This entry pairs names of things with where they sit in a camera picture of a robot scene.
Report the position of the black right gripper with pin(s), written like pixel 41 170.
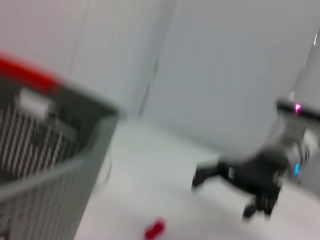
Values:
pixel 255 172

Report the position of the grey-green perforated storage bin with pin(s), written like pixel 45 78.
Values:
pixel 50 187

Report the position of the long dark red brick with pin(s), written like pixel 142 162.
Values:
pixel 155 228

